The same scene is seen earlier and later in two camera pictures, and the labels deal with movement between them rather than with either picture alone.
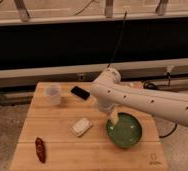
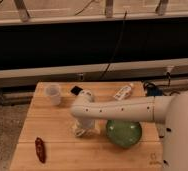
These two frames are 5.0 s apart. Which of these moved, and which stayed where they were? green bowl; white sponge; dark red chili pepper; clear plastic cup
Moved: white sponge
Stayed: clear plastic cup; green bowl; dark red chili pepper
